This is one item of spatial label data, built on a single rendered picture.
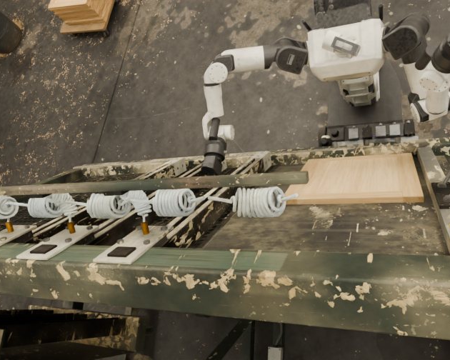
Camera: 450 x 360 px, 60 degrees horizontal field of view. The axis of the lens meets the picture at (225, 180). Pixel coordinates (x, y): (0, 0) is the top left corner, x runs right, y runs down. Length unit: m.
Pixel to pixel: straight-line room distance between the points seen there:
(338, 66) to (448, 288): 1.04
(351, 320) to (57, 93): 4.04
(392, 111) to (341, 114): 0.31
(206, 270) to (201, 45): 3.04
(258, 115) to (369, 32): 1.67
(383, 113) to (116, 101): 2.38
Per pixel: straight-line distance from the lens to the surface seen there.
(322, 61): 1.56
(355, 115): 2.72
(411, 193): 1.32
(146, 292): 0.85
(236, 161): 1.96
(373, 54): 1.55
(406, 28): 1.53
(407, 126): 2.02
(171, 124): 3.39
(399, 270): 0.71
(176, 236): 1.05
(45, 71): 4.77
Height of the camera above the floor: 2.62
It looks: 62 degrees down
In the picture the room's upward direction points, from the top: 54 degrees counter-clockwise
